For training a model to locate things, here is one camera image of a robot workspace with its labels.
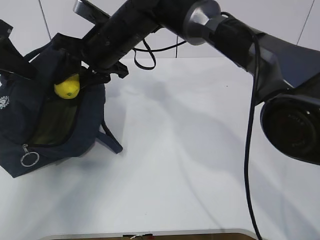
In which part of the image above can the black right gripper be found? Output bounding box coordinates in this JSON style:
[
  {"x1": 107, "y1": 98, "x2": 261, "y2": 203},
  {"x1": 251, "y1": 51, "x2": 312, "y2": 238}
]
[{"x1": 53, "y1": 34, "x2": 129, "y2": 90}]

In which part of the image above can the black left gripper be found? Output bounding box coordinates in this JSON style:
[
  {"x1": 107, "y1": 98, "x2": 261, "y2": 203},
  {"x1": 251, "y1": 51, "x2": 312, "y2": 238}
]
[{"x1": 0, "y1": 19, "x2": 38, "y2": 79}]

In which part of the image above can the yellow lemon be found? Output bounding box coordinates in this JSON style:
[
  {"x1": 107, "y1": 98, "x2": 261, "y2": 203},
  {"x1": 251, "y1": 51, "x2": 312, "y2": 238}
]
[{"x1": 54, "y1": 74, "x2": 81, "y2": 100}]

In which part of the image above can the navy blue lunch bag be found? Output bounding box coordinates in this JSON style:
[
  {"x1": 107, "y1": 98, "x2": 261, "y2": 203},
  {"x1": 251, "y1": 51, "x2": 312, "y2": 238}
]
[{"x1": 0, "y1": 38, "x2": 123, "y2": 178}]

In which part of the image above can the silver zipper pull ring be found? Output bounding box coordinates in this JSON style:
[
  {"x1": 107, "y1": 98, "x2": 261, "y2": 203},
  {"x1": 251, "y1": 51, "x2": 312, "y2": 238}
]
[{"x1": 20, "y1": 143, "x2": 40, "y2": 167}]

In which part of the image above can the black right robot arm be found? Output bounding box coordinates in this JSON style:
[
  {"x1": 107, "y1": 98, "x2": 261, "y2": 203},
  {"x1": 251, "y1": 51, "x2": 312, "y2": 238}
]
[{"x1": 54, "y1": 0, "x2": 320, "y2": 165}]

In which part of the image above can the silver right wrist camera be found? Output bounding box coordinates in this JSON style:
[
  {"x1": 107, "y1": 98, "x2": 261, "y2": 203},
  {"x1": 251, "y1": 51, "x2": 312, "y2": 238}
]
[{"x1": 73, "y1": 0, "x2": 111, "y2": 25}]

